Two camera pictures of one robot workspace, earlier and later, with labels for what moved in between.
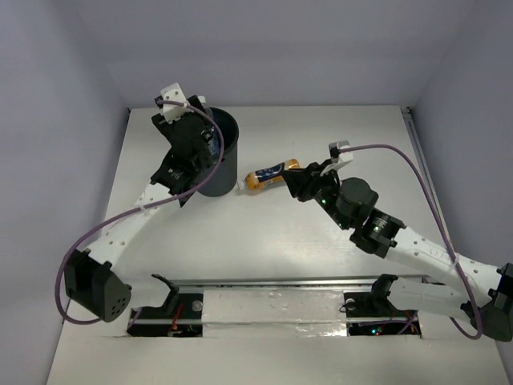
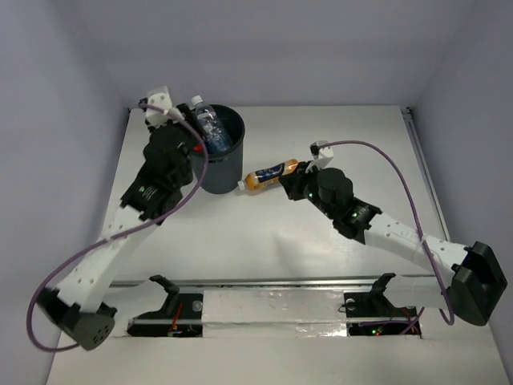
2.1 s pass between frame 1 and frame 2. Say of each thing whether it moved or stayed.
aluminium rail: stayed
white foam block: stayed
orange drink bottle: stayed
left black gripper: moved
